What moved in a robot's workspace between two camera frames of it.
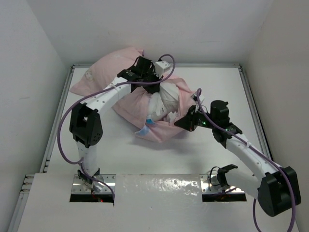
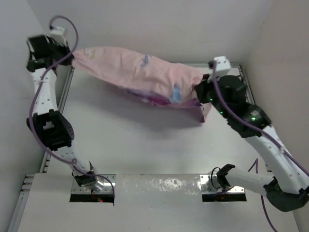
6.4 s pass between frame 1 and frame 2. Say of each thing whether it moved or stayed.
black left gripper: moved
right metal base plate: stayed
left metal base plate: stayed
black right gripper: moved
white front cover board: stayed
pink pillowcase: moved
